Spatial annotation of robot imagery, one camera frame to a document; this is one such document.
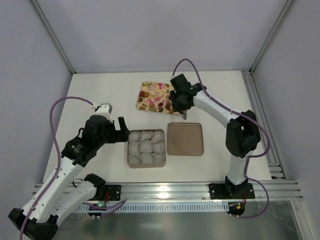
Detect metal tongs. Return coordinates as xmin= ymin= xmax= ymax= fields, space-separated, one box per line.
xmin=179 ymin=110 xmax=187 ymax=120

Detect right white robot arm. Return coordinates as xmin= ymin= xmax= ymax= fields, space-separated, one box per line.
xmin=170 ymin=74 xmax=261 ymax=199

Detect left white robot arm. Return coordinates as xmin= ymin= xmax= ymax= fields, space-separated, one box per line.
xmin=8 ymin=114 xmax=130 ymax=240

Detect white paper cup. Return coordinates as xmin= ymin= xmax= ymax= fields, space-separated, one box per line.
xmin=140 ymin=152 xmax=154 ymax=165
xmin=139 ymin=140 xmax=153 ymax=154
xmin=128 ymin=131 xmax=141 ymax=144
xmin=128 ymin=141 xmax=141 ymax=157
xmin=151 ymin=131 xmax=165 ymax=144
xmin=152 ymin=141 xmax=166 ymax=154
xmin=128 ymin=154 xmax=141 ymax=165
xmin=153 ymin=153 xmax=166 ymax=164
xmin=139 ymin=131 xmax=154 ymax=142

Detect gold tin box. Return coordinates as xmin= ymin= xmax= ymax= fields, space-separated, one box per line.
xmin=127 ymin=129 xmax=166 ymax=169

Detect floral tray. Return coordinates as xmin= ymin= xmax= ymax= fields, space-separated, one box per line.
xmin=135 ymin=81 xmax=179 ymax=116

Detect gold tin lid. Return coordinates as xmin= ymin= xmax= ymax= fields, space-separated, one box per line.
xmin=167 ymin=122 xmax=204 ymax=157

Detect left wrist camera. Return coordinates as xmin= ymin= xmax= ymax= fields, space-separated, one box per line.
xmin=95 ymin=103 xmax=113 ymax=118

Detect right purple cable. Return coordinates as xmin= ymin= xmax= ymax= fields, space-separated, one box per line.
xmin=174 ymin=58 xmax=272 ymax=220

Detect purple cable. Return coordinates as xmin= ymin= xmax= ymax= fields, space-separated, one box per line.
xmin=18 ymin=97 xmax=98 ymax=240
xmin=174 ymin=58 xmax=272 ymax=220

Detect left black mount plate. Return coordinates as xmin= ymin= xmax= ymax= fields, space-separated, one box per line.
xmin=94 ymin=184 xmax=122 ymax=202

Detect black mount plate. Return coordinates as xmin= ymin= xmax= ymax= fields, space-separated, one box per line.
xmin=94 ymin=184 xmax=122 ymax=202
xmin=208 ymin=183 xmax=256 ymax=200

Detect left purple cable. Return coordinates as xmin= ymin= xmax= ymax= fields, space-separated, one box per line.
xmin=18 ymin=97 xmax=98 ymax=240

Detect white slotted cable duct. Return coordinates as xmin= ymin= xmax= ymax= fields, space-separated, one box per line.
xmin=74 ymin=201 xmax=229 ymax=214

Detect right black mount plate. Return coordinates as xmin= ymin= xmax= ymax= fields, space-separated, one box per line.
xmin=208 ymin=183 xmax=256 ymax=200

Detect left aluminium frame post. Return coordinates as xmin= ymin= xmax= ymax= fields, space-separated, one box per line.
xmin=29 ymin=0 xmax=76 ymax=75

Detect aluminium frame post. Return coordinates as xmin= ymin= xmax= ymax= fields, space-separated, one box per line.
xmin=29 ymin=0 xmax=76 ymax=75
xmin=249 ymin=0 xmax=297 ymax=74

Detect right aluminium frame post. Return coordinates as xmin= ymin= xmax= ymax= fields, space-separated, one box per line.
xmin=249 ymin=0 xmax=297 ymax=74

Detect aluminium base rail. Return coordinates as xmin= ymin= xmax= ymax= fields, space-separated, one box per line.
xmin=119 ymin=180 xmax=303 ymax=201

